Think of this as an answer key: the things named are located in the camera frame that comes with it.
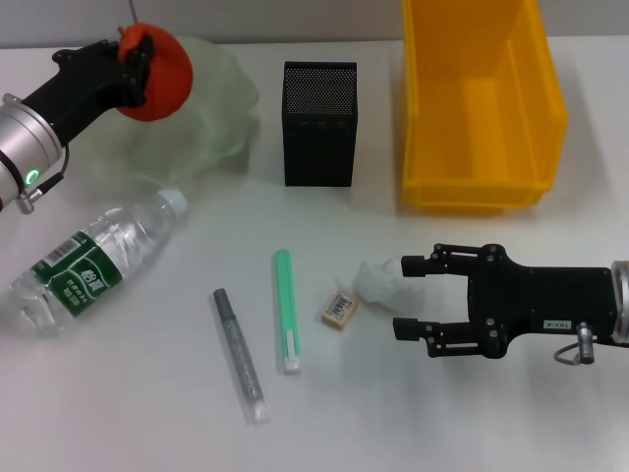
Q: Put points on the white paper ball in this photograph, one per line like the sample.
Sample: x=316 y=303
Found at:
x=378 y=282

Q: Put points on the pale green wavy glass plate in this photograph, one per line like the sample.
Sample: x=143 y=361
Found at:
x=211 y=108

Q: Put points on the yellow plastic bin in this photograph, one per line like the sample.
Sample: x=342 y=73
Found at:
x=481 y=123

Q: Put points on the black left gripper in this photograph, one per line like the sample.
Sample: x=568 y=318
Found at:
x=83 y=83

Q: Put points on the grey marker pen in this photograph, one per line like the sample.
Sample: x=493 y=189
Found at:
x=241 y=354

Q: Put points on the black mesh pen holder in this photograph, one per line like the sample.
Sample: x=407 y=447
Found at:
x=319 y=123

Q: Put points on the green pen with white cap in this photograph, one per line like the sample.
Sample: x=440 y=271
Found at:
x=286 y=305

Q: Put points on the clear green-label water bottle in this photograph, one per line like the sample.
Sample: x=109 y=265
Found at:
x=98 y=255

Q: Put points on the red-orange knitted orange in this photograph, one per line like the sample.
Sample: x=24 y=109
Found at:
x=167 y=83

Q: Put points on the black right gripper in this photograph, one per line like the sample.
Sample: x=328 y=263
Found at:
x=540 y=300

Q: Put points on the beige eraser with barcode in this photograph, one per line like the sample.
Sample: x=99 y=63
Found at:
x=339 y=311

